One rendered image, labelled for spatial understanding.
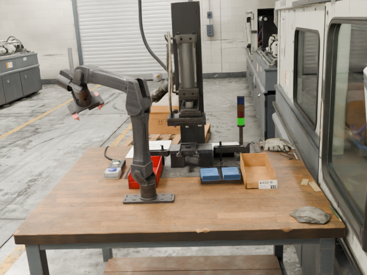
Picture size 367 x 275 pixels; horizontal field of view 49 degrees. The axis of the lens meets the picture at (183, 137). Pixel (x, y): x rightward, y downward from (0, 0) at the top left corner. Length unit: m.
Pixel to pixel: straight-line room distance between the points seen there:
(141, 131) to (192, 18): 0.64
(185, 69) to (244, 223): 0.76
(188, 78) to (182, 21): 0.26
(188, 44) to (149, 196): 0.69
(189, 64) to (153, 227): 0.77
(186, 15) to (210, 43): 9.17
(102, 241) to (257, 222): 0.53
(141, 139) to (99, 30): 10.06
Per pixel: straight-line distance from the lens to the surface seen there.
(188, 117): 1.87
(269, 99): 4.97
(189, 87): 1.85
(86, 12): 11.61
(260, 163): 1.91
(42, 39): 12.17
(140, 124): 1.50
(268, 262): 2.48
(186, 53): 1.83
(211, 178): 1.71
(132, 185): 1.73
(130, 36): 11.30
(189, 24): 1.91
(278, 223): 1.43
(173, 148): 1.94
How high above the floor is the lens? 1.58
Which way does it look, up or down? 16 degrees down
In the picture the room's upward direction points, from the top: 3 degrees counter-clockwise
